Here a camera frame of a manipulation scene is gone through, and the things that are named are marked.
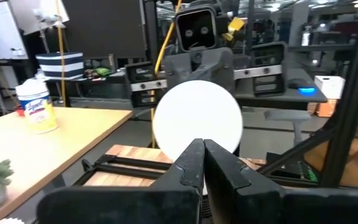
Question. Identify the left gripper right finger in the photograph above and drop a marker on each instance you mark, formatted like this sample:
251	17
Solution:
275	208

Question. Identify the black metal table frame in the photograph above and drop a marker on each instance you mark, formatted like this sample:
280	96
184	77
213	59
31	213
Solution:
350	109

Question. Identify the white storage box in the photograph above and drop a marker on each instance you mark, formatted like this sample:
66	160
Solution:
329	87

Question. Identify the black computer mouse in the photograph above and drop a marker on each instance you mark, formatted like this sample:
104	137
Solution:
298	83

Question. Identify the black office desk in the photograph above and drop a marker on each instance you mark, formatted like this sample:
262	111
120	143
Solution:
291	99

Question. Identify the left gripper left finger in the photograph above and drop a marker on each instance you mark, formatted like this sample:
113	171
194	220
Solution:
120	205

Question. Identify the metal lamp stand black socket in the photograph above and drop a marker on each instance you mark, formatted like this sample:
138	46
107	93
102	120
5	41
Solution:
206	207

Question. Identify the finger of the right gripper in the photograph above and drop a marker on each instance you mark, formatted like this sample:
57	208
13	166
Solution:
130	96
283	81

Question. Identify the navy white striped box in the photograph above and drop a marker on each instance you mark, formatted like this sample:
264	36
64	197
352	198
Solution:
61	67

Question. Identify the white lightbulb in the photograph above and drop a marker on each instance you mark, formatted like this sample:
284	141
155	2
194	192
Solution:
197	118

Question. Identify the whiteboard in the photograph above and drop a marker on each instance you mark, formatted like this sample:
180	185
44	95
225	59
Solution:
2	31

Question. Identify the yellow Lysol wipes canister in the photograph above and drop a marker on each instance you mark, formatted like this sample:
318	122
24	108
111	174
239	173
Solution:
37	109

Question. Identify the light wood desk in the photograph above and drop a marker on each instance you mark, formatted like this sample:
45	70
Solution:
57	149

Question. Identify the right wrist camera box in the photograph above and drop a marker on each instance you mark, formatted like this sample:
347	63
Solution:
196	29

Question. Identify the red bowl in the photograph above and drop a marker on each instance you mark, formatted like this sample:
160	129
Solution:
19	111

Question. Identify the grey stool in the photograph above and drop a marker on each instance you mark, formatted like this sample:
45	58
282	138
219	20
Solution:
287	115

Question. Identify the orange box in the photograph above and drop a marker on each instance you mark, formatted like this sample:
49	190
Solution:
326	108

